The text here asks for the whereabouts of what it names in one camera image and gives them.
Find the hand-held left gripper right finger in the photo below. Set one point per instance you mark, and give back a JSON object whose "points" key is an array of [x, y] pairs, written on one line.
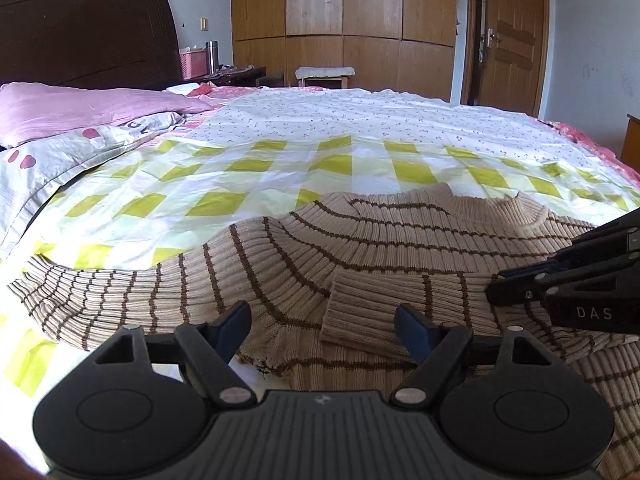
{"points": [[412, 332]]}

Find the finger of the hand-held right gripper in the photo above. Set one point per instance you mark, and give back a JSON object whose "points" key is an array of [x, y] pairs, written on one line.
{"points": [[610, 235], [520, 287]]}

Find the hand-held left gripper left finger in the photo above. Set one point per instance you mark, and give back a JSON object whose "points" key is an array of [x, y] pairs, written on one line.
{"points": [[235, 327]]}

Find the beige brown-striped knit sweater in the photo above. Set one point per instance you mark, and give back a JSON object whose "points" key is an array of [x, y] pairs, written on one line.
{"points": [[390, 240]]}

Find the pink patterned bed sheet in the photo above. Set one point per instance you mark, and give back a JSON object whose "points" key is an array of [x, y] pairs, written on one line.
{"points": [[595, 137]]}

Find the light wooden cabinet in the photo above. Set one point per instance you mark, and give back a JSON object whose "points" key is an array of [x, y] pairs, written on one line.
{"points": [[633, 135]]}

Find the wooden door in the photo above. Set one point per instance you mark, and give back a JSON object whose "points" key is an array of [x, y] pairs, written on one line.
{"points": [[515, 35]]}

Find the white printed pillow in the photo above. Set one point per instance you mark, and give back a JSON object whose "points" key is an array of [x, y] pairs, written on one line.
{"points": [[60, 155]]}

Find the dark wooden nightstand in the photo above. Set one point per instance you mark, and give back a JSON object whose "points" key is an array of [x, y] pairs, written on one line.
{"points": [[235, 76]]}

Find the pink plastic basket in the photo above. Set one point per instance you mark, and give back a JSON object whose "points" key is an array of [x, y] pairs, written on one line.
{"points": [[192, 64]]}

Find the small cushioned stool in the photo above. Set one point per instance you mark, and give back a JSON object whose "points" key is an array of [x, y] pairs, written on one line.
{"points": [[324, 74]]}

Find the steel thermos flask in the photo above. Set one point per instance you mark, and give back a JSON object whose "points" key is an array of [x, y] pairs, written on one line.
{"points": [[212, 57]]}

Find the pink pillow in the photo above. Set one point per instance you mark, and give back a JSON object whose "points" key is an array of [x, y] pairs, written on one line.
{"points": [[75, 107]]}

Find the dark wooden headboard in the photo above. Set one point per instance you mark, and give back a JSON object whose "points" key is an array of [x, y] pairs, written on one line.
{"points": [[90, 35]]}

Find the wooden wardrobe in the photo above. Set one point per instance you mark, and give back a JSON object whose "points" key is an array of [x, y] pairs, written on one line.
{"points": [[320, 10]]}

